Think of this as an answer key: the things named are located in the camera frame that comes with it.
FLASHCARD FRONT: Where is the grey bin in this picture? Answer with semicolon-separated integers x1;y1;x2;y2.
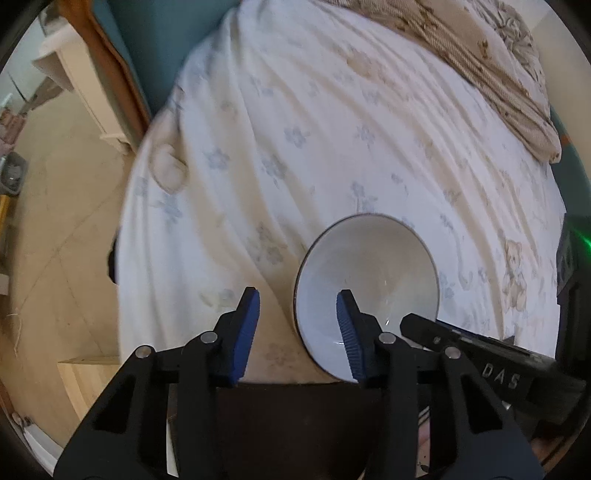
0;152;28;195

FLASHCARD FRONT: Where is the light wooden board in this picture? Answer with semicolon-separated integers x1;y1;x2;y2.
58;355;123;416

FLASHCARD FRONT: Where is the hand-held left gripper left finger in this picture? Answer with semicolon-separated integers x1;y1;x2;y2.
54;286;262;480

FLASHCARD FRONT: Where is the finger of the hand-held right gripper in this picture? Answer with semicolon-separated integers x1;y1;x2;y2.
399;313;467;358

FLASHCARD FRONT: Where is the white side shelf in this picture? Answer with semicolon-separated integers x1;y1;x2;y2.
31;34;134;155

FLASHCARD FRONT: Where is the white floral bedsheet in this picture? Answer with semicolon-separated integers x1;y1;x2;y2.
113;0;566;384

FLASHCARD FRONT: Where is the white flared bowl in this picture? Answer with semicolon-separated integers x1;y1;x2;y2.
293;213;440;384

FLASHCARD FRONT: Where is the black mat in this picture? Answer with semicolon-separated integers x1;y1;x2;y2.
168;381;435;480

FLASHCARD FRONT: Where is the beige patterned blanket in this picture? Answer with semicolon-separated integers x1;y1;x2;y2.
332;0;563;163

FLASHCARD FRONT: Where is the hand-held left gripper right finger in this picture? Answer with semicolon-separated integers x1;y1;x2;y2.
335;289;546;480

